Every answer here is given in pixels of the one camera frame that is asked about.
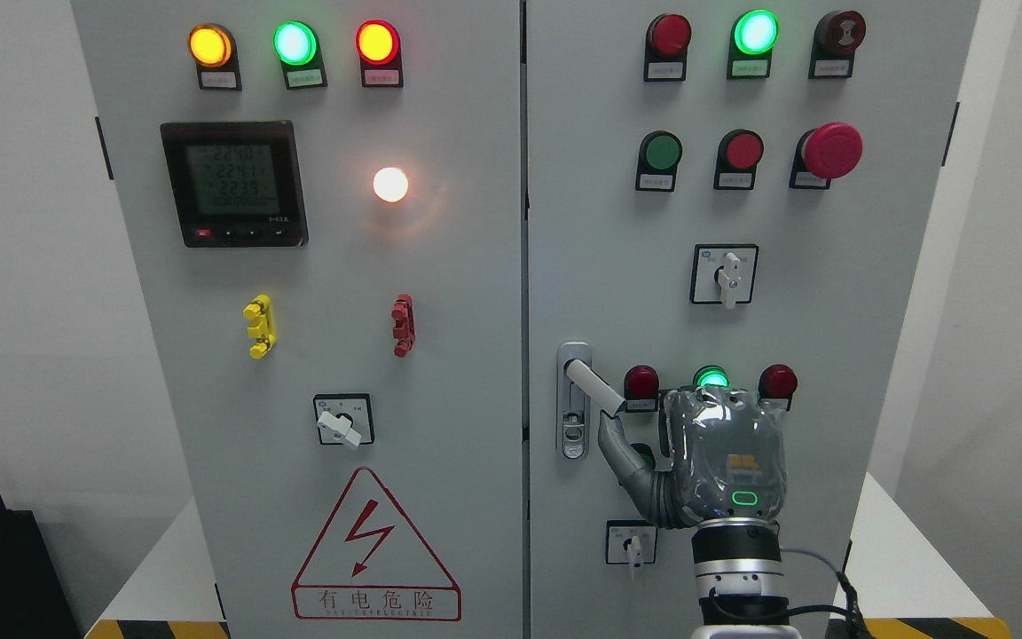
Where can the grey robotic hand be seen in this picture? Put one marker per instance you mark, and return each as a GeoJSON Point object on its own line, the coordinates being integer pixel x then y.
{"type": "Point", "coordinates": [726, 452]}

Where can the silver door swing handle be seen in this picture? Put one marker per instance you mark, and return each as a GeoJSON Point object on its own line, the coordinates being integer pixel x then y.
{"type": "Point", "coordinates": [578, 387]}

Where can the grey right cabinet door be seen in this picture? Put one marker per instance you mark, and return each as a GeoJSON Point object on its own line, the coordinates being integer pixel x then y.
{"type": "Point", "coordinates": [612, 267]}

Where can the grey cabinet door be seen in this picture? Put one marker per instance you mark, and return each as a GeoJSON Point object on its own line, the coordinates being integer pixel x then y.
{"type": "Point", "coordinates": [448, 417]}
{"type": "Point", "coordinates": [612, 267]}

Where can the grey left cabinet door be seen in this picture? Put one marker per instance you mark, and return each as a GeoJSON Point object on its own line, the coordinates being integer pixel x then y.
{"type": "Point", "coordinates": [448, 417]}

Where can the green indicator light middle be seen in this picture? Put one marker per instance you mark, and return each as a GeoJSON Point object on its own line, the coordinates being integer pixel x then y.
{"type": "Point", "coordinates": [711, 376]}

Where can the green indicator light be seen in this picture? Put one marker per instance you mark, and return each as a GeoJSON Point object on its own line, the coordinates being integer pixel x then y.
{"type": "Point", "coordinates": [711, 376]}
{"type": "Point", "coordinates": [302, 66]}
{"type": "Point", "coordinates": [752, 39]}

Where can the green push button lower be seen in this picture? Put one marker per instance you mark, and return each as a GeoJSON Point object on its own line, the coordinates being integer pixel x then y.
{"type": "Point", "coordinates": [646, 454]}

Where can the green push button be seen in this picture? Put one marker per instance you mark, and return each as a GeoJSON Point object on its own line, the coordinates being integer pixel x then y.
{"type": "Point", "coordinates": [659, 155]}
{"type": "Point", "coordinates": [646, 454]}

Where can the red indicator light middle right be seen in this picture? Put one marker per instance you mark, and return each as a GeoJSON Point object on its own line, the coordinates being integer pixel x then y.
{"type": "Point", "coordinates": [777, 385]}

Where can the red indicator light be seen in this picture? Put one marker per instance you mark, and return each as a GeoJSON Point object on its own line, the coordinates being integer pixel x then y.
{"type": "Point", "coordinates": [379, 55]}
{"type": "Point", "coordinates": [777, 385]}
{"type": "Point", "coordinates": [641, 389]}
{"type": "Point", "coordinates": [666, 46]}

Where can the red indicator light middle left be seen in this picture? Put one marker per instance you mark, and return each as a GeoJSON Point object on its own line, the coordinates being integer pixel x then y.
{"type": "Point", "coordinates": [641, 389]}

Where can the red push button upper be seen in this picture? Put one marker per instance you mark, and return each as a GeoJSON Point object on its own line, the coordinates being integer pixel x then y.
{"type": "Point", "coordinates": [738, 155]}

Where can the green push button upper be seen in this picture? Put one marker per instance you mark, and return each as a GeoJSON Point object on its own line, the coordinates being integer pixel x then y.
{"type": "Point", "coordinates": [659, 155]}

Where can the red emergency stop button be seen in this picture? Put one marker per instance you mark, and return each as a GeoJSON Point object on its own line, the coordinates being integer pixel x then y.
{"type": "Point", "coordinates": [827, 152]}

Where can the red electric hazard warning sticker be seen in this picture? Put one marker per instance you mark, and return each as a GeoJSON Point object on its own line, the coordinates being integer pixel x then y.
{"type": "Point", "coordinates": [370, 563]}

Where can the red indicator light top right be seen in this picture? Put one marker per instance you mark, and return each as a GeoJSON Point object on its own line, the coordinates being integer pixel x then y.
{"type": "Point", "coordinates": [666, 46]}

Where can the green indicator light top right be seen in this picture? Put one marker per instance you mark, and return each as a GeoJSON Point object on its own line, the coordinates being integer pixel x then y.
{"type": "Point", "coordinates": [752, 39]}

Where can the white indicator light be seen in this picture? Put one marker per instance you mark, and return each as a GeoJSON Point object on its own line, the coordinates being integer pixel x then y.
{"type": "Point", "coordinates": [391, 184]}

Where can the dark red buzzer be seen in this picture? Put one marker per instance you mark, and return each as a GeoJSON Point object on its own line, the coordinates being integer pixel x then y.
{"type": "Point", "coordinates": [836, 39]}

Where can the red indicator light top left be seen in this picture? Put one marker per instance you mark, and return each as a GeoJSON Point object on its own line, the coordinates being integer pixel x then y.
{"type": "Point", "coordinates": [379, 55]}

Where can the black digital power meter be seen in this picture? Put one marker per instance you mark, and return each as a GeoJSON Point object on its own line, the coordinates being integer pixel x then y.
{"type": "Point", "coordinates": [236, 184]}

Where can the green indicator light top left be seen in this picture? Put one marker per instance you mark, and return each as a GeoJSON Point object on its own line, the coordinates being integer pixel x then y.
{"type": "Point", "coordinates": [302, 66]}

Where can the yellow indicator light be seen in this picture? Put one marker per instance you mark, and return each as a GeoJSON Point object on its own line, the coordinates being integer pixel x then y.
{"type": "Point", "coordinates": [216, 57]}

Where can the black box at left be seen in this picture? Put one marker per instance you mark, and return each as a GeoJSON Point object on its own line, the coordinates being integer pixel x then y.
{"type": "Point", "coordinates": [32, 602]}

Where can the white selector switch lower right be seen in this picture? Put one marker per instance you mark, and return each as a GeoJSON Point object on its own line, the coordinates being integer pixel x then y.
{"type": "Point", "coordinates": [631, 543]}

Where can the white selector switch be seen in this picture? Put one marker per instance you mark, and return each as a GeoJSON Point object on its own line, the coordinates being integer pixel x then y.
{"type": "Point", "coordinates": [631, 543]}
{"type": "Point", "coordinates": [723, 274]}

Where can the white selector switch upper right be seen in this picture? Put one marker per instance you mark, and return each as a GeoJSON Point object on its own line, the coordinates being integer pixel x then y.
{"type": "Point", "coordinates": [723, 274]}

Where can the white selector switch left door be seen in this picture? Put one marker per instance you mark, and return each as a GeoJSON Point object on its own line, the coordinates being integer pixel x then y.
{"type": "Point", "coordinates": [344, 419]}

